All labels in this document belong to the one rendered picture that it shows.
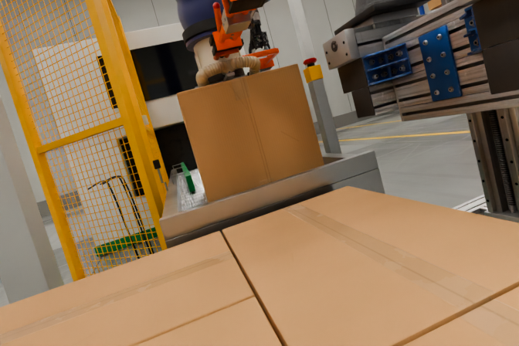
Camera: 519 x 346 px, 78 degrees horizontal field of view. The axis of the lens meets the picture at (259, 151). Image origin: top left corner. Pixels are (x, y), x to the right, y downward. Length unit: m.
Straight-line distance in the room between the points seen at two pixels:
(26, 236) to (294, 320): 1.46
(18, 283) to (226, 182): 1.12
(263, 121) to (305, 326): 0.71
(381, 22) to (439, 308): 0.88
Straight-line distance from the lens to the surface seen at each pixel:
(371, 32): 1.10
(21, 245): 1.78
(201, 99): 1.01
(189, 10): 1.32
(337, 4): 12.38
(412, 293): 0.46
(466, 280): 0.48
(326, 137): 1.66
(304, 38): 4.28
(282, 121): 1.05
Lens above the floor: 0.79
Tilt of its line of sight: 4 degrees down
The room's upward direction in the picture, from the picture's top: 15 degrees counter-clockwise
